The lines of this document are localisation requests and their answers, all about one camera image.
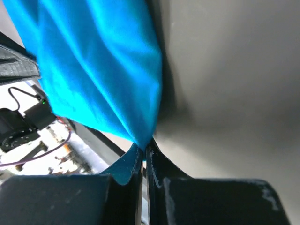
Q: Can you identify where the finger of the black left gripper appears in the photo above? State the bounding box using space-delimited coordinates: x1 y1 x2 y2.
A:
0 33 41 83

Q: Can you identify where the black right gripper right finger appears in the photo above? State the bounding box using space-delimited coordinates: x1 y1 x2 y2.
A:
146 140 290 225

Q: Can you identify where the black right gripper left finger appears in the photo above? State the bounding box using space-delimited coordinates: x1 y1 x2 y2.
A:
0 144 143 225

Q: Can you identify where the blue t shirt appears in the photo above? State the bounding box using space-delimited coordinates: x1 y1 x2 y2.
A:
3 0 162 149

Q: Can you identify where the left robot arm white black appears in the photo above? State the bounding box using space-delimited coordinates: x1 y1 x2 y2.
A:
0 33 56 153

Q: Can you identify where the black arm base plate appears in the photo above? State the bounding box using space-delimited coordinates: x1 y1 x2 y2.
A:
68 120 132 173

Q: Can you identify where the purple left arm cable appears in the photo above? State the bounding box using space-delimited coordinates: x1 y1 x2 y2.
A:
0 128 72 168

